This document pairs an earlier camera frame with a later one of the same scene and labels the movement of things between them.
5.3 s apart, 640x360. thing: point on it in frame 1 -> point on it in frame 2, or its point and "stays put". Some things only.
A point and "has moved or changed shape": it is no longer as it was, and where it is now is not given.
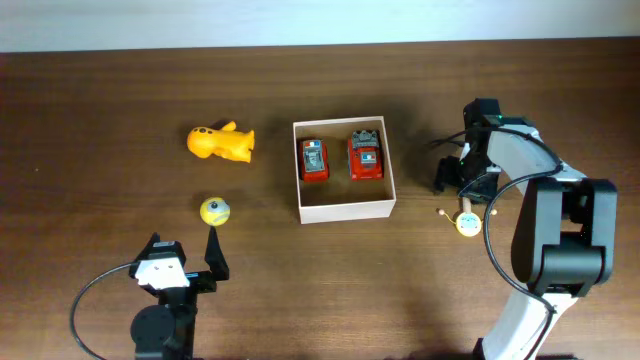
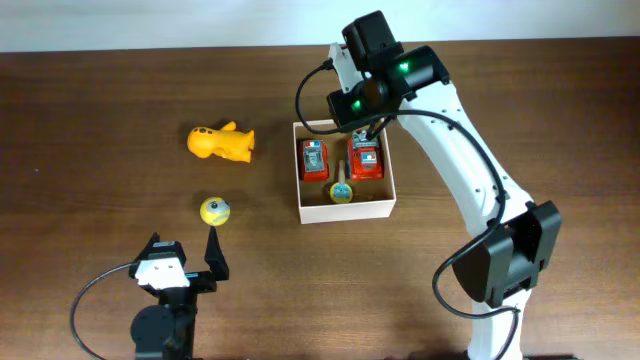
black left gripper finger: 155,238 stays put
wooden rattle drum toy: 468,223 has moved or changed shape
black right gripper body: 474,176 -> 355,105
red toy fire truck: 366,160 stays put
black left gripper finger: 215,256 stays put
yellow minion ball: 215,211 stays put
